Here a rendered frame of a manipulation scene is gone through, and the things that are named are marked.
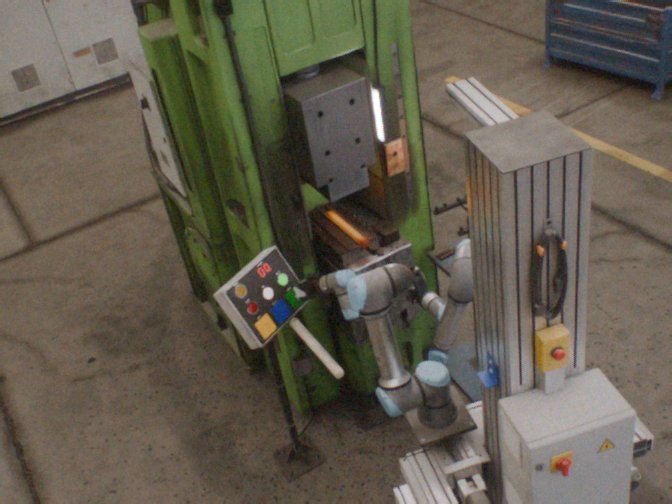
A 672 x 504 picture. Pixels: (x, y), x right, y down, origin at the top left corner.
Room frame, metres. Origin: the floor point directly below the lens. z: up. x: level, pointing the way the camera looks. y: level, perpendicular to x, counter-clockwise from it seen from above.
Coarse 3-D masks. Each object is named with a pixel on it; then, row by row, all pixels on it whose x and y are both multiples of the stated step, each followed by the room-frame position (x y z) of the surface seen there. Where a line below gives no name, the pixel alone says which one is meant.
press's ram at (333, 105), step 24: (336, 72) 3.13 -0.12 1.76; (288, 96) 3.00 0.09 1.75; (312, 96) 2.94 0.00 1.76; (336, 96) 2.96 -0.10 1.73; (360, 96) 3.01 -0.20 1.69; (312, 120) 2.91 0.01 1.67; (336, 120) 2.96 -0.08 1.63; (360, 120) 3.00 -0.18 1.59; (312, 144) 2.91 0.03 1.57; (336, 144) 2.95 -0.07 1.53; (360, 144) 2.99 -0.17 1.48; (312, 168) 2.91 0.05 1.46; (336, 168) 2.94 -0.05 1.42; (360, 168) 2.99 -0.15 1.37
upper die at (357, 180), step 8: (344, 176) 2.96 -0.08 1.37; (352, 176) 2.97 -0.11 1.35; (360, 176) 2.98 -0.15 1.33; (312, 184) 3.07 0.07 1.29; (328, 184) 2.92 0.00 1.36; (336, 184) 2.94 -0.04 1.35; (344, 184) 2.95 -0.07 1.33; (352, 184) 2.97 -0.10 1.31; (360, 184) 2.98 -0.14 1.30; (368, 184) 3.00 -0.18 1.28; (320, 192) 3.00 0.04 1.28; (328, 192) 2.93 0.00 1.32; (336, 192) 2.93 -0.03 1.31; (344, 192) 2.95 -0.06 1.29; (352, 192) 2.96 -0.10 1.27
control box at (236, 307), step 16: (272, 256) 2.73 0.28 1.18; (240, 272) 2.67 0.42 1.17; (256, 272) 2.64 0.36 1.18; (272, 272) 2.68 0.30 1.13; (288, 272) 2.71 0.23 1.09; (224, 288) 2.56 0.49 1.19; (256, 288) 2.59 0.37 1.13; (272, 288) 2.63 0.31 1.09; (288, 288) 2.66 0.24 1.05; (224, 304) 2.53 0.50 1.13; (240, 304) 2.51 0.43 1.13; (256, 304) 2.54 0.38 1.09; (272, 304) 2.58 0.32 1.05; (288, 304) 2.61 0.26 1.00; (304, 304) 2.65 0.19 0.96; (240, 320) 2.48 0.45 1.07; (256, 320) 2.50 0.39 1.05; (272, 320) 2.53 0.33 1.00; (288, 320) 2.56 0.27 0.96; (256, 336) 2.45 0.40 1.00; (272, 336) 2.48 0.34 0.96
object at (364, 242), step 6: (330, 216) 3.22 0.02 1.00; (336, 216) 3.21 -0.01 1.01; (342, 222) 3.15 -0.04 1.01; (348, 228) 3.09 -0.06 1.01; (354, 234) 3.03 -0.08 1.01; (360, 234) 3.02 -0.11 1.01; (360, 240) 2.97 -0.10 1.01; (366, 240) 2.96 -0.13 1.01; (360, 246) 2.96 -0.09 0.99; (366, 246) 2.92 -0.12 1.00; (372, 246) 2.90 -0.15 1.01; (372, 252) 2.89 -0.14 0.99
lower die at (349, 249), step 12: (324, 204) 3.35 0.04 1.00; (336, 204) 3.34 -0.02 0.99; (312, 216) 3.27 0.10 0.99; (324, 216) 3.25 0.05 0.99; (348, 216) 3.21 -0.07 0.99; (312, 228) 3.19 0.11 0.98; (324, 228) 3.15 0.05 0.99; (336, 228) 3.13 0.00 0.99; (360, 228) 3.09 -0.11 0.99; (324, 240) 3.07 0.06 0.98; (336, 240) 3.04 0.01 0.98; (348, 240) 3.01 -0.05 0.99; (372, 240) 2.99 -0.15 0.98; (336, 252) 2.96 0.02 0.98; (348, 252) 2.94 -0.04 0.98; (360, 252) 2.96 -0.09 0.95
